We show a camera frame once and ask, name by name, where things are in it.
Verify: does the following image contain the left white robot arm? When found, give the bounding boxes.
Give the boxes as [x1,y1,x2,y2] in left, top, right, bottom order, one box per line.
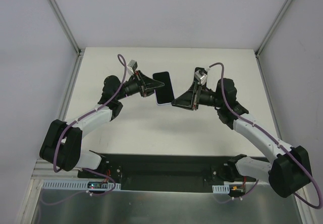
[39,70,164,178]

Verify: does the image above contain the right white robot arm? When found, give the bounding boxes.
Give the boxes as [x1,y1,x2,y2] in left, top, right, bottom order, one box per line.
[172,78,312,198]

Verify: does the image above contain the white cable duct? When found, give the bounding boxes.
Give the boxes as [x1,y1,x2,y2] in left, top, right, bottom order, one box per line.
[212,184,230,194]
[42,180,121,191]

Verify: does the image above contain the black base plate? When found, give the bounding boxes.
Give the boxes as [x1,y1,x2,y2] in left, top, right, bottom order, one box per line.
[77,153,256,193]

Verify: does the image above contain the aluminium frame post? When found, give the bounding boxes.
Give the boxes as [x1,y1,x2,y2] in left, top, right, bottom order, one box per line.
[255,0,294,58]
[47,0,83,56]

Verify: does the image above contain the left aluminium frame post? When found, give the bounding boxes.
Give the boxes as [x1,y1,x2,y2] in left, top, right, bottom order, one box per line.
[47,0,83,56]

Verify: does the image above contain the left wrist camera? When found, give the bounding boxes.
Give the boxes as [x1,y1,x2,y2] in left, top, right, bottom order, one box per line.
[127,60,138,75]

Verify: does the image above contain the purple cable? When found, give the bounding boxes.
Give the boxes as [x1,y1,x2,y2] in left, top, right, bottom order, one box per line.
[37,54,128,204]
[208,63,323,208]

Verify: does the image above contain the aluminium front rail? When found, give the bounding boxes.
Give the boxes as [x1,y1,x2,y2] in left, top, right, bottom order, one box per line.
[31,158,84,178]

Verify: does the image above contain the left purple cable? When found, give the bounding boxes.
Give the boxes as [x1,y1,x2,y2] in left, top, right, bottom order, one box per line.
[37,54,128,204]

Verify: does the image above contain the black phone on table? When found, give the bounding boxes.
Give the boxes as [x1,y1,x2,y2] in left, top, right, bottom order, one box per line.
[195,67,205,75]

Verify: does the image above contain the right aluminium frame post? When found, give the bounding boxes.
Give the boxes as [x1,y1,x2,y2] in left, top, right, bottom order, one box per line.
[255,0,294,58]

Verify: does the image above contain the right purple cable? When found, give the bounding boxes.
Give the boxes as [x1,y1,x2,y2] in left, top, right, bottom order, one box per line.
[208,63,323,208]

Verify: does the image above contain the right white cable duct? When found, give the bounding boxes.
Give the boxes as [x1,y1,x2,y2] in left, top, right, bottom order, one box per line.
[212,184,230,194]

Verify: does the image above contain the left white cable duct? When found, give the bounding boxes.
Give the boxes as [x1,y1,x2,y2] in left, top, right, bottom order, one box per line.
[42,180,121,191]

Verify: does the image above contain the lilac phone case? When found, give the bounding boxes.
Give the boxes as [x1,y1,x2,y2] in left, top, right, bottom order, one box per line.
[156,102,171,106]

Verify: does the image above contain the black smartphone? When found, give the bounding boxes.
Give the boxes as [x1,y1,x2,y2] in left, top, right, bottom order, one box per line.
[152,71,175,103]

